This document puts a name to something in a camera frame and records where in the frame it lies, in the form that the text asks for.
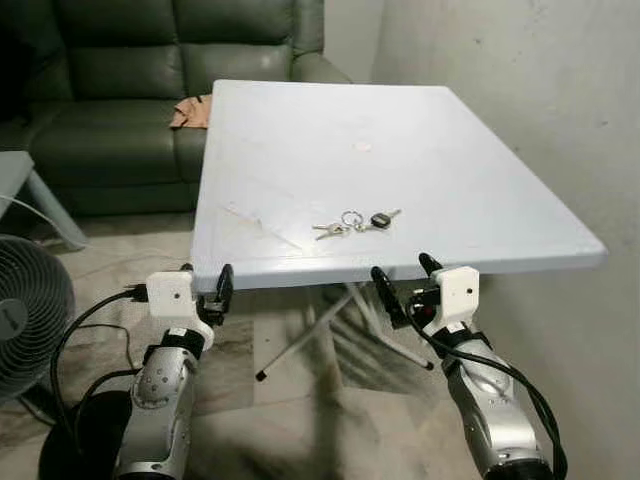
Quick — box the white folding table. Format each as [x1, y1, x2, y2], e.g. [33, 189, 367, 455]
[189, 80, 609, 386]

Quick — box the brown crumpled cloth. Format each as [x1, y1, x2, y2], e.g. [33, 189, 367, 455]
[168, 95, 213, 130]

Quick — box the black standing fan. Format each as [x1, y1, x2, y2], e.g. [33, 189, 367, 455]
[0, 234, 133, 480]

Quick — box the dark green leather sofa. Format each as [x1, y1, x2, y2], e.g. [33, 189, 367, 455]
[0, 0, 353, 217]

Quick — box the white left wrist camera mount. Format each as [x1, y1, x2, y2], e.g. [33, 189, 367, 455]
[146, 270, 217, 347]

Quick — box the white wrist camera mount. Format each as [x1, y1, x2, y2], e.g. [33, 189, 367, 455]
[420, 266, 481, 337]
[146, 270, 217, 347]

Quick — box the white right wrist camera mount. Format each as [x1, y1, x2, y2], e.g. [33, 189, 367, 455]
[420, 266, 481, 337]

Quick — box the bunch of keys on ring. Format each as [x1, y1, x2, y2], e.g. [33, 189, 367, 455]
[312, 208, 403, 242]

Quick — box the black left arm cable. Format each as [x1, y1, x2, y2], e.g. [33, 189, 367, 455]
[50, 284, 151, 453]

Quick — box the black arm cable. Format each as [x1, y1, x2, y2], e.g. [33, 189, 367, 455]
[50, 284, 151, 453]
[410, 310, 569, 480]

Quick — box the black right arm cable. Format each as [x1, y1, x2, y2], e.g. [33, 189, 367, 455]
[410, 310, 569, 480]

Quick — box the thin white floor cable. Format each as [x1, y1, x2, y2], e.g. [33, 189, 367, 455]
[0, 195, 63, 233]

